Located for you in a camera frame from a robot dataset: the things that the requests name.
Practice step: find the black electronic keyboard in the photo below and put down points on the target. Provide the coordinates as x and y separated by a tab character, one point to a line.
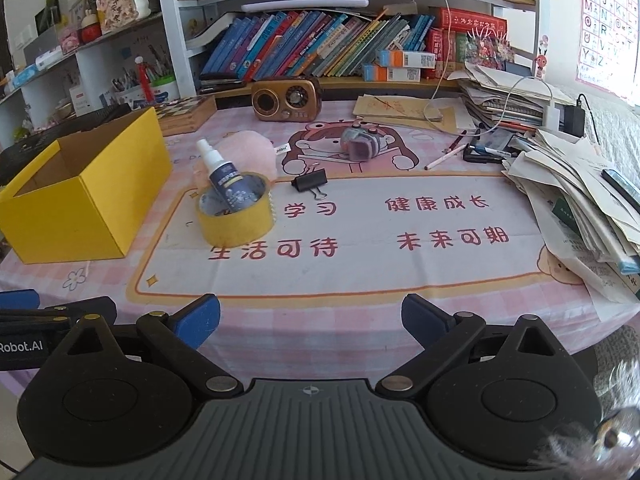
14	159

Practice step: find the black power adapter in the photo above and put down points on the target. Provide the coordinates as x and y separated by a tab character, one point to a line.
573	120

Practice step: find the yellow tape roll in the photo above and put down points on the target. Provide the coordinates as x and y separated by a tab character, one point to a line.
222	228

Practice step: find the pink pencil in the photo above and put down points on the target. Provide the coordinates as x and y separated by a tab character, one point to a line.
443	158

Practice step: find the white bookshelf unit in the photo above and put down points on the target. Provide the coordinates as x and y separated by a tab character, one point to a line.
96	61

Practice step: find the messy paper stack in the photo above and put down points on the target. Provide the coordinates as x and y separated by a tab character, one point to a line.
589	228

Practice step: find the pink plush pig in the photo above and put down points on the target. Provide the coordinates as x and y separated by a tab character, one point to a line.
249	151

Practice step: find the dark red pen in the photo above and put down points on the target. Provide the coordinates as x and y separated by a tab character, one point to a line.
454	143

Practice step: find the yellow cardboard box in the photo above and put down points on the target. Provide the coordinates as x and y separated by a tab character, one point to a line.
86	195

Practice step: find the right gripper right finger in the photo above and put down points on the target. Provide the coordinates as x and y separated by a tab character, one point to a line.
446	339

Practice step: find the alphabet wall poster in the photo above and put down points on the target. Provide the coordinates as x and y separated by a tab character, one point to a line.
608	54

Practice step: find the black binder clip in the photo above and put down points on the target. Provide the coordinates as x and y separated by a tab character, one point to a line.
310	182

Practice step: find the grey purple toy camera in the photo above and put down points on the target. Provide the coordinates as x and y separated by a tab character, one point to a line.
361	145

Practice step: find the red tassel pendant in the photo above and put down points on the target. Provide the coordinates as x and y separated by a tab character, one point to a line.
144	80

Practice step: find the pink pig ornament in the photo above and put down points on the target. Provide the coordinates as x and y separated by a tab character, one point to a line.
116	14

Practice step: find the pink cartoon table mat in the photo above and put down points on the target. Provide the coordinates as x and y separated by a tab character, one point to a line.
319	295

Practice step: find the orange white box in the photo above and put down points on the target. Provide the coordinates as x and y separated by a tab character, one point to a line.
373	72
406	59

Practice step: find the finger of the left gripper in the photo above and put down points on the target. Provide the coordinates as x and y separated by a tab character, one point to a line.
25	299
102	306

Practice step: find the brown retro radio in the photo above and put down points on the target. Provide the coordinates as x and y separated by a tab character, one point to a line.
283	99

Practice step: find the wooden chess board box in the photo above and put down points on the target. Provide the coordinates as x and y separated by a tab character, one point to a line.
185	115

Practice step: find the red round jar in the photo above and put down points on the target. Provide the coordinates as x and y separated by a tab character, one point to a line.
90	28

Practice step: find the red dictionary book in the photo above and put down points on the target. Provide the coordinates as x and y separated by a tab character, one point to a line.
457	20

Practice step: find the black stapler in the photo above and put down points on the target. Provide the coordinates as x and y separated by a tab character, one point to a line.
479	154

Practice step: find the white green lidded jar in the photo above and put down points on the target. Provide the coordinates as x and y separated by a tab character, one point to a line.
165	89

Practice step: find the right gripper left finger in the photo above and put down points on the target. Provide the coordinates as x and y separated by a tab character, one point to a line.
175	339

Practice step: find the orange white box lower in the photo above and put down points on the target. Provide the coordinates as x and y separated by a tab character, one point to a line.
373	72

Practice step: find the orange white box upper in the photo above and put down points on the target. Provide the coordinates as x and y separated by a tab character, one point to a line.
406	59

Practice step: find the white blue spray bottle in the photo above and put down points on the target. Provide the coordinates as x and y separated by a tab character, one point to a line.
229	183

